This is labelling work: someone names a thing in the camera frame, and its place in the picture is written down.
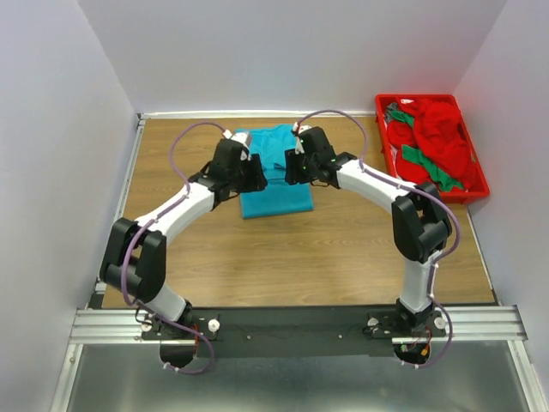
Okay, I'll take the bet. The teal t-shirt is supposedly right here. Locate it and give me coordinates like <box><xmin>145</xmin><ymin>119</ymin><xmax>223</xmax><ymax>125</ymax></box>
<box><xmin>240</xmin><ymin>124</ymin><xmax>314</xmax><ymax>219</ymax></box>

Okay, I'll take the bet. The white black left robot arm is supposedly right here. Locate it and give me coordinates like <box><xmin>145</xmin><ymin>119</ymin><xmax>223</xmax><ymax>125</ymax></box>
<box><xmin>100</xmin><ymin>132</ymin><xmax>267</xmax><ymax>339</ymax></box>

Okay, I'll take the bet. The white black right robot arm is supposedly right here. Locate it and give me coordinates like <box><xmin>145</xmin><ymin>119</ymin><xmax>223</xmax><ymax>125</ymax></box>
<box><xmin>285</xmin><ymin>124</ymin><xmax>451</xmax><ymax>336</ymax></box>

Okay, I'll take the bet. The grey garment in bin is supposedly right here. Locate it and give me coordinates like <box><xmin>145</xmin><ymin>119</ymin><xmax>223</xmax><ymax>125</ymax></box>
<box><xmin>383</xmin><ymin>101</ymin><xmax>400</xmax><ymax>124</ymax></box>

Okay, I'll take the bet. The red plastic bin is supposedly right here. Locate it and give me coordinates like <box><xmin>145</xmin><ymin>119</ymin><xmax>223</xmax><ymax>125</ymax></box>
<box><xmin>375</xmin><ymin>94</ymin><xmax>490</xmax><ymax>204</ymax></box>

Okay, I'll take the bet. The red t-shirt pile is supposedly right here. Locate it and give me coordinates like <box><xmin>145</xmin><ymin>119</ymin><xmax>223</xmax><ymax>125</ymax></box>
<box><xmin>395</xmin><ymin>98</ymin><xmax>476</xmax><ymax>192</ymax></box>

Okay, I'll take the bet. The green t-shirt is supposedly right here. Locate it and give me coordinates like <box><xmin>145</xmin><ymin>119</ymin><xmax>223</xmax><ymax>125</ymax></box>
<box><xmin>385</xmin><ymin>110</ymin><xmax>464</xmax><ymax>192</ymax></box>

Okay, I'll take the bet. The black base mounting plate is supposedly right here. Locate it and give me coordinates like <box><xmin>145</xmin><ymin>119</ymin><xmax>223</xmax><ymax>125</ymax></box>
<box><xmin>135</xmin><ymin>305</ymin><xmax>446</xmax><ymax>360</ymax></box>

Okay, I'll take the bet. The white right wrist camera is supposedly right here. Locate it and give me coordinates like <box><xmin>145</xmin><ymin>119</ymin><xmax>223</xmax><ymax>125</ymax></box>
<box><xmin>292</xmin><ymin>122</ymin><xmax>311</xmax><ymax>155</ymax></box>

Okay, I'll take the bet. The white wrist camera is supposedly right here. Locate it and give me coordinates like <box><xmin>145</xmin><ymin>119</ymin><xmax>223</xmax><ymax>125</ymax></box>
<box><xmin>222</xmin><ymin>129</ymin><xmax>252</xmax><ymax>161</ymax></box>
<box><xmin>292</xmin><ymin>122</ymin><xmax>311</xmax><ymax>155</ymax></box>

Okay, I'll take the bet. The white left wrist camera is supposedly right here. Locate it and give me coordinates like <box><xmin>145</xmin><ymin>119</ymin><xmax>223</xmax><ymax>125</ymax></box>
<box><xmin>222</xmin><ymin>129</ymin><xmax>252</xmax><ymax>161</ymax></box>

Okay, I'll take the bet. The aluminium frame rail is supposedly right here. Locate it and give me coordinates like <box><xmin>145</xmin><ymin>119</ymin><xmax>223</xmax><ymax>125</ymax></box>
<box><xmin>52</xmin><ymin>119</ymin><xmax>548</xmax><ymax>411</ymax></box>

